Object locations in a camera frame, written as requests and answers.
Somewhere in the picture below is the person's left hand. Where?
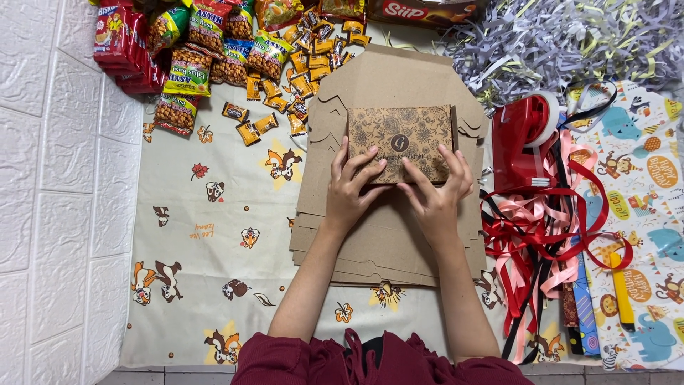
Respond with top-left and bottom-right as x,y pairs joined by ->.
324,136 -> 394,229

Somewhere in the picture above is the person's right hand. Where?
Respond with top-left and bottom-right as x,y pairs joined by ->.
397,143 -> 475,237

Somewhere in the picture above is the brown floral printed box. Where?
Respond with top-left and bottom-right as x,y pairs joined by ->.
346,105 -> 455,186

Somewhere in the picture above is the heap of red pink ribbons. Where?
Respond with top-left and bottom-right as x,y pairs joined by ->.
479,80 -> 634,365

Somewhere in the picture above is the red tape dispenser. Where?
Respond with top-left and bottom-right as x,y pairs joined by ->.
491,91 -> 561,194

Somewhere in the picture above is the stack of flat cardboard sheets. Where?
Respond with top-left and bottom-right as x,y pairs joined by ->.
289,43 -> 489,288

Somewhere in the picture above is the cream squirrel print cloth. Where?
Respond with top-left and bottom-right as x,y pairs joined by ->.
119,21 -> 605,368

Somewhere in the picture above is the pile of orange wrapped candies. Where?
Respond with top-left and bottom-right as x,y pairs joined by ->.
221,7 -> 373,148

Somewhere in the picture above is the dark patterned wrapping paper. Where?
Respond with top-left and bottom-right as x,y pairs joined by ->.
560,261 -> 584,355

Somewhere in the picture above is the person's maroon garment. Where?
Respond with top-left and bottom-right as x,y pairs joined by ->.
231,328 -> 536,385

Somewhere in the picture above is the blue patterned wrapping paper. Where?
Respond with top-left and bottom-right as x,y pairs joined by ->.
571,250 -> 602,357

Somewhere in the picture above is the yellow instant noodle packet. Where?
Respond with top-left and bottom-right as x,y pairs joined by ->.
253,0 -> 304,32
320,0 -> 368,21

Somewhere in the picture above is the brown chocolate snack box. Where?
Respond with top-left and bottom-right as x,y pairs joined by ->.
366,0 -> 490,30

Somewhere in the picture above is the pile of peanut snack packets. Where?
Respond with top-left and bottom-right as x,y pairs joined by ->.
145,0 -> 296,137

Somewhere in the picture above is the yellow utility knife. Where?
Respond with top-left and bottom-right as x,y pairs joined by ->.
608,251 -> 637,334

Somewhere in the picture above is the heap of shredded paper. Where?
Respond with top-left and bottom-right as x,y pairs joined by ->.
434,0 -> 684,110

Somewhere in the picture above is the animal print birthday wrapping paper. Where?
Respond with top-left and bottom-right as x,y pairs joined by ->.
565,80 -> 684,373

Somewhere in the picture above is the stack of red biscuit packets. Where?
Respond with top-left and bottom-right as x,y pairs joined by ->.
93,0 -> 169,96

